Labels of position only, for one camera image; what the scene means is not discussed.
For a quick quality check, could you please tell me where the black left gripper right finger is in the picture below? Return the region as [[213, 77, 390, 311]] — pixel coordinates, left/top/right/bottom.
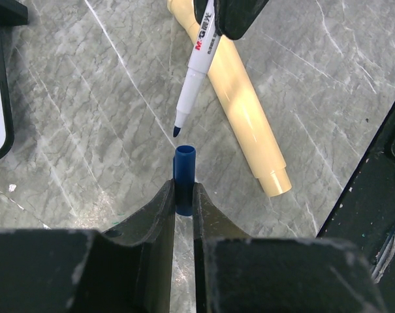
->
[[193, 183, 386, 312]]

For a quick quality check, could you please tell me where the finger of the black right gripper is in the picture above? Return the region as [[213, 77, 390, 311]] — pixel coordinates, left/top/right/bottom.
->
[[193, 0, 208, 23], [215, 0, 269, 40]]

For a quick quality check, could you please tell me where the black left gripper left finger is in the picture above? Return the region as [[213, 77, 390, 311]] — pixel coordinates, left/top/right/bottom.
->
[[0, 181, 175, 312]]

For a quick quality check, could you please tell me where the white blue whiteboard marker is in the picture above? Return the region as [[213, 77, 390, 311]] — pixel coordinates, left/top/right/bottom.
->
[[173, 0, 221, 138]]

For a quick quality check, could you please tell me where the blue marker cap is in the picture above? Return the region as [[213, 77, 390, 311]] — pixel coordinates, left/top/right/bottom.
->
[[173, 145, 196, 216]]

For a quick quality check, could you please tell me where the black whiteboard foot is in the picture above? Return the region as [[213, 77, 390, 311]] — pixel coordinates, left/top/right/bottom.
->
[[0, 0, 28, 27]]

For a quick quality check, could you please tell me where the beige toy microphone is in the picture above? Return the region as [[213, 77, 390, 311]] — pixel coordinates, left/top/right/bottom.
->
[[167, 1, 291, 197]]

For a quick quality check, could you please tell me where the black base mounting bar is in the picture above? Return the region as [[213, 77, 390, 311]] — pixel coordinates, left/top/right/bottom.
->
[[318, 102, 395, 312]]

